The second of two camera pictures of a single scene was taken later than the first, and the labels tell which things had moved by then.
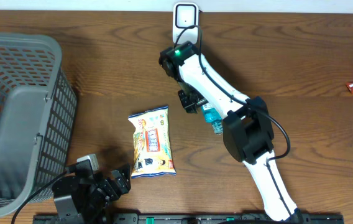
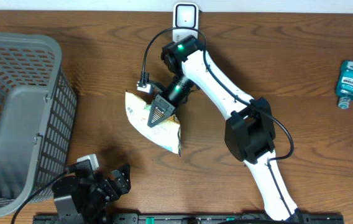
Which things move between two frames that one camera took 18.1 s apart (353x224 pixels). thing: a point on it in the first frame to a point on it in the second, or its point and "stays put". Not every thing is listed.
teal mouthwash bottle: [212, 116] to [349, 78]
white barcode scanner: [184, 15] stays put
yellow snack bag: [153, 154] to [165, 135]
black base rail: [181, 218] stays put
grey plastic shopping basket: [27, 111] stays put
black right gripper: [189, 104] to [164, 104]
